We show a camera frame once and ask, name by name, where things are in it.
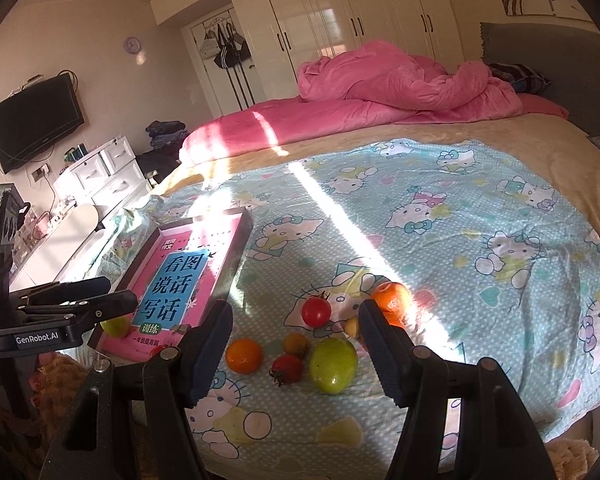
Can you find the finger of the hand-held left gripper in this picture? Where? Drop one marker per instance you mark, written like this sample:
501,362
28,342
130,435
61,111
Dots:
110,305
85,285

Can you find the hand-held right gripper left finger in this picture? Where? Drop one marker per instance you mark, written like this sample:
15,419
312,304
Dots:
212,355

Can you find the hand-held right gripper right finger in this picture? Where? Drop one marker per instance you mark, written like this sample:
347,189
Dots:
380,355

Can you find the small green apple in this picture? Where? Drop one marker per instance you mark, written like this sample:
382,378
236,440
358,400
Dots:
115,327

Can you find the small mandarin orange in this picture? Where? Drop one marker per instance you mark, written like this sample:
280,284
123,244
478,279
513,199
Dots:
243,355

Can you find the small yellow fruit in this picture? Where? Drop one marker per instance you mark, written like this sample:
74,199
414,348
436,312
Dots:
352,327

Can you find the large green apple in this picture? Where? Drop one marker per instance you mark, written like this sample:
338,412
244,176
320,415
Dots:
332,365

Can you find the large orange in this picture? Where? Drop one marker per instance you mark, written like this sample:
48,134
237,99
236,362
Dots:
392,300

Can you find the small dark red tomato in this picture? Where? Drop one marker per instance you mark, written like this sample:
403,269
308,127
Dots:
286,370

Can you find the small orange-green tomato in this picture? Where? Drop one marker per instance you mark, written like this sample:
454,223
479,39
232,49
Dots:
296,344

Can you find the dark brown tray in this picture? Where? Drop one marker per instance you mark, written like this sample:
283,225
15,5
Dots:
235,255

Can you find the person's left hand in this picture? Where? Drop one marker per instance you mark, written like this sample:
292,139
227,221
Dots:
39,382

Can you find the white desk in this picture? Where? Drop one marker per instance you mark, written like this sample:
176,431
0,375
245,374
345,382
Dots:
65,240

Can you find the clear cosmetics organizer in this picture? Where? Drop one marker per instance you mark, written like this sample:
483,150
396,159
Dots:
30,232

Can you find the pink book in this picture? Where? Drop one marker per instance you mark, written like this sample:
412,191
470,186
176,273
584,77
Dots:
180,270

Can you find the black stand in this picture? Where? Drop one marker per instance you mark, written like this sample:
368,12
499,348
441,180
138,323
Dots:
7,240

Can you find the white drawer cabinet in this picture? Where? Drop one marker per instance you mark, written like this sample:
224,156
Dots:
105,170

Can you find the printed blanket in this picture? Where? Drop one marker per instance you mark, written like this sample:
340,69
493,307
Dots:
430,240

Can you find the dark green jars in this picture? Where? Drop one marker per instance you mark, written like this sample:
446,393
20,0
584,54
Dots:
75,154

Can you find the black flat television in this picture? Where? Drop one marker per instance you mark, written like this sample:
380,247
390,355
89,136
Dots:
35,125

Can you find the pile of dark clothes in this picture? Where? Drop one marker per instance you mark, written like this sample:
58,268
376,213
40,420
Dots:
165,132

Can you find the beige fuzzy cloth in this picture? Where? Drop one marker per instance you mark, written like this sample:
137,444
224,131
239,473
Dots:
575,460

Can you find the white door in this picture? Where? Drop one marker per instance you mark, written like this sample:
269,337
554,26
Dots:
205,90

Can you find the pink bedsheet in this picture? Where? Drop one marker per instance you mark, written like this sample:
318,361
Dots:
280,125

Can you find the beige blanket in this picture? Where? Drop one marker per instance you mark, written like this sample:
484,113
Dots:
530,135

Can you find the white hanging bag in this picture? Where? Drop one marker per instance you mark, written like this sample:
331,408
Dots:
207,47

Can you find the black striped hanging bag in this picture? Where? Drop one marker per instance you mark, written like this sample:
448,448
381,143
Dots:
230,52

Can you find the pink duvet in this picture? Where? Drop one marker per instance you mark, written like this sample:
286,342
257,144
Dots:
380,75

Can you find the dark checked pillow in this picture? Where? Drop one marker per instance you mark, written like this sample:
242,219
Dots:
517,77

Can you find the grey headboard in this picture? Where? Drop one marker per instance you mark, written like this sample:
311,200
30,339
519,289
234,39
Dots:
570,75

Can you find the white glossy wardrobe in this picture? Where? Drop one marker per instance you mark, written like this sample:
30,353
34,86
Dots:
380,10

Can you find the wall socket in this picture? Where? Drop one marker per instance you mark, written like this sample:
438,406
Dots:
40,171

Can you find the purple wall clock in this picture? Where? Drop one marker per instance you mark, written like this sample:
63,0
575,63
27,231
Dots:
131,45

